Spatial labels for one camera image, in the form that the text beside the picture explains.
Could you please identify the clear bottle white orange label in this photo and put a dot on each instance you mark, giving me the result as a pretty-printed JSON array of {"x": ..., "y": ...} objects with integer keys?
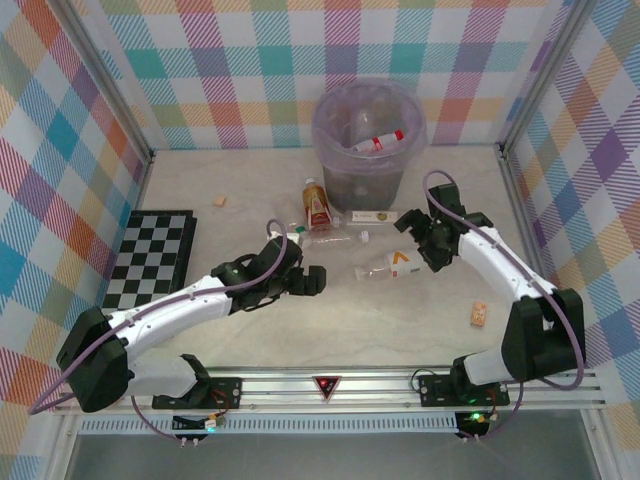
[{"x": 400, "y": 264}]

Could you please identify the clear bottle white cap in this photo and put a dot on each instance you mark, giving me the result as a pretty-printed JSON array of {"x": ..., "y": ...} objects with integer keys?
[{"x": 332, "y": 241}]

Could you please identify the right power connector block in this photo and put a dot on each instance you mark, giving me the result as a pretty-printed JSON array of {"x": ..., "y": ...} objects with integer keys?
[{"x": 472, "y": 417}]

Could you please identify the grey round waste bin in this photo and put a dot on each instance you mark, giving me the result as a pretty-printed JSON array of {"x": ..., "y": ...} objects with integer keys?
[{"x": 365, "y": 195}]

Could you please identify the black silver chessboard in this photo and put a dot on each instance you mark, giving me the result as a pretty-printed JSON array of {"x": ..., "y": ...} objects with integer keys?
[{"x": 150, "y": 235}]

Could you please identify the red black triangle emblem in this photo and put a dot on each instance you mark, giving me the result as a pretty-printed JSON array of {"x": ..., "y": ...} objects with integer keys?
[{"x": 326, "y": 386}]

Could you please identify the small tan wooden block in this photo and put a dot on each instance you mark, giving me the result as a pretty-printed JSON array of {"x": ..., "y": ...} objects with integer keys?
[{"x": 218, "y": 201}]

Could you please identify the power connector block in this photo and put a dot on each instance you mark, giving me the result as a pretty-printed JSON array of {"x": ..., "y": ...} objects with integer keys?
[
  {"x": 472, "y": 417},
  {"x": 190, "y": 424}
]

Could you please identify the aluminium frame post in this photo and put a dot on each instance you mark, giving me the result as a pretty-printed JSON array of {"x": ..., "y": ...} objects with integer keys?
[
  {"x": 116, "y": 95},
  {"x": 542, "y": 75}
]

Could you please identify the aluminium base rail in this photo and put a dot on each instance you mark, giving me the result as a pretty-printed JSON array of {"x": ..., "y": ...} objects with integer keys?
[{"x": 280, "y": 387}]

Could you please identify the left power connector block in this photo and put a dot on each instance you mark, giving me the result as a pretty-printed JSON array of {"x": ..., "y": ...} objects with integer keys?
[{"x": 190, "y": 424}]

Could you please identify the small orange printed box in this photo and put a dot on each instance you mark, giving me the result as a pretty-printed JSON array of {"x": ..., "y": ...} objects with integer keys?
[{"x": 479, "y": 315}]

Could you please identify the purple lined trash bin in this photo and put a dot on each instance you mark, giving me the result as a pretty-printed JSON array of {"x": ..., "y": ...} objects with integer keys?
[{"x": 322, "y": 135}]

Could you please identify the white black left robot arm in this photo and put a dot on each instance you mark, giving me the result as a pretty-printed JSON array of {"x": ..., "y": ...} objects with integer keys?
[{"x": 170, "y": 310}]

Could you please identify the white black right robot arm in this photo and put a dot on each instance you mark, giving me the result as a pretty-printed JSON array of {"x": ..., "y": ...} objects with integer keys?
[{"x": 505, "y": 270}]

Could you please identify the clear bottle green cap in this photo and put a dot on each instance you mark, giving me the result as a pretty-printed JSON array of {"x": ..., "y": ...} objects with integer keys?
[{"x": 300, "y": 230}]

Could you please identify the clear bottle red cap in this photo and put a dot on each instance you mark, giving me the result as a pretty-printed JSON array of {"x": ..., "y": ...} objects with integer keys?
[{"x": 377, "y": 142}]

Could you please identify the aluminium floor frame bar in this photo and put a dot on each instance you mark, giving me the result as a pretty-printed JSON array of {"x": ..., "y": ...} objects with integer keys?
[
  {"x": 512, "y": 175},
  {"x": 141, "y": 185}
]

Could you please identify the clear bottle white green label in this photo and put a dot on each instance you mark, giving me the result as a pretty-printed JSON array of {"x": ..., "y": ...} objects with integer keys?
[{"x": 367, "y": 217}]

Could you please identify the orange tea bottle red label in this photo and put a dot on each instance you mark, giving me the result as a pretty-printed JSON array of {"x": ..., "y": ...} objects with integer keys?
[{"x": 315, "y": 205}]

